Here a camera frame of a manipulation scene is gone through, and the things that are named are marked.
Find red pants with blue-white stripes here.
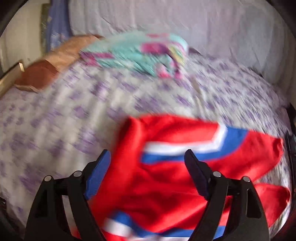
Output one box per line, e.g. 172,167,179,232
85,115,284,240

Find purple floral white bedsheet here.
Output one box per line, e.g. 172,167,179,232
1,54,292,229

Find brown orange pillow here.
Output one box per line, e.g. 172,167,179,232
14,35,103,92

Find folded colourful turquoise pink quilt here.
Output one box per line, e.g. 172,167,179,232
80,31,189,79

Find blue floral curtain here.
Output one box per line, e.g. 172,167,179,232
46,0,73,52

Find lavender grey headboard cover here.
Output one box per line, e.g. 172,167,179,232
69,1,295,83

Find wooden bed frame edge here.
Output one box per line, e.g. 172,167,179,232
0,62,25,98

